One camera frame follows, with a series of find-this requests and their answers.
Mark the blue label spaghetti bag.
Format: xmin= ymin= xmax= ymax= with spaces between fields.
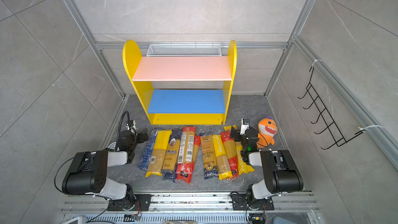
xmin=162 ymin=128 xmax=182 ymax=182

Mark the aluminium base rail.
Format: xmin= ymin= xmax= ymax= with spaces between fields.
xmin=56 ymin=192 xmax=324 ymax=224

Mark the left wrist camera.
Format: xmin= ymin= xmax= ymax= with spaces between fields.
xmin=126 ymin=120 xmax=136 ymax=132

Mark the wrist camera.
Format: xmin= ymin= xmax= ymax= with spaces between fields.
xmin=126 ymin=120 xmax=136 ymax=132
xmin=240 ymin=118 xmax=250 ymax=135

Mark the blue bottom spaghetti bag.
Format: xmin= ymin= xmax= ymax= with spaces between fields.
xmin=200 ymin=133 xmax=218 ymax=179

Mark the orange shark plush toy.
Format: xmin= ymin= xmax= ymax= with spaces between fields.
xmin=257 ymin=116 xmax=278 ymax=149

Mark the yellow clear spaghetti bag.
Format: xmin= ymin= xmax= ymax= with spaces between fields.
xmin=224 ymin=125 xmax=255 ymax=175

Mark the yellow shelf with coloured boards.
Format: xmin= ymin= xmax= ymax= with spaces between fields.
xmin=122 ymin=40 xmax=237 ymax=125

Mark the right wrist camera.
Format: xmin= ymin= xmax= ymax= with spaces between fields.
xmin=240 ymin=118 xmax=250 ymax=135

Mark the yellow top spaghetti bag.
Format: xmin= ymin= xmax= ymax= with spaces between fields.
xmin=145 ymin=130 xmax=172 ymax=177

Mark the black wire hook rack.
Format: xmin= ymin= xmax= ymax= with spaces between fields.
xmin=297 ymin=67 xmax=365 ymax=150

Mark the red yellow spaghetti bag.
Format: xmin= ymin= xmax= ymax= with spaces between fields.
xmin=221 ymin=130 xmax=239 ymax=180

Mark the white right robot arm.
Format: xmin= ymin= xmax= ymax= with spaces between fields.
xmin=228 ymin=125 xmax=304 ymax=211

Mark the red spaghetti bag white label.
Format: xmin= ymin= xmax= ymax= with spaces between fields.
xmin=176 ymin=126 xmax=196 ymax=174

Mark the white wire mesh basket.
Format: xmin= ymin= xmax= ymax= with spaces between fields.
xmin=147 ymin=44 xmax=222 ymax=57

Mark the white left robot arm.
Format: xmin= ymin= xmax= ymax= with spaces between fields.
xmin=55 ymin=111 xmax=151 ymax=213

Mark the dark blue spaghetti box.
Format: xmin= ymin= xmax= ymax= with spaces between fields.
xmin=138 ymin=128 xmax=160 ymax=171

